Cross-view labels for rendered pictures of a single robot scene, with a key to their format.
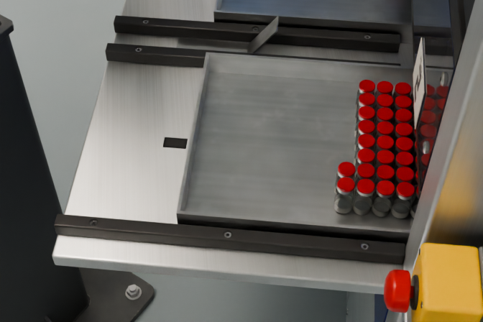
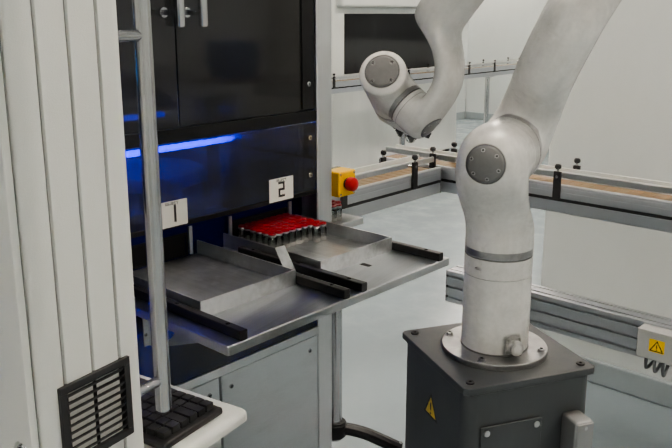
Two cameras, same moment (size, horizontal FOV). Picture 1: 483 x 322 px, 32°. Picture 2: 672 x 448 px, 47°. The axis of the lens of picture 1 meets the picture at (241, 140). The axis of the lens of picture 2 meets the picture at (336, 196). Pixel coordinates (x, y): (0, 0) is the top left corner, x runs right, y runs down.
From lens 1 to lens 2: 2.38 m
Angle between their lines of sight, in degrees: 109
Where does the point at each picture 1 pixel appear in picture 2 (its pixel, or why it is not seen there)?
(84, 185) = (419, 266)
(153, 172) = (385, 261)
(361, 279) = not seen: hidden behind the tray
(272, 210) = (349, 244)
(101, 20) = not seen: outside the picture
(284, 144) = (320, 252)
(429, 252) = (340, 171)
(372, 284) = not seen: hidden behind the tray
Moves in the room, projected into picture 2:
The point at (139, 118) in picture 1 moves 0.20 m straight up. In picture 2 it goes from (373, 273) to (374, 187)
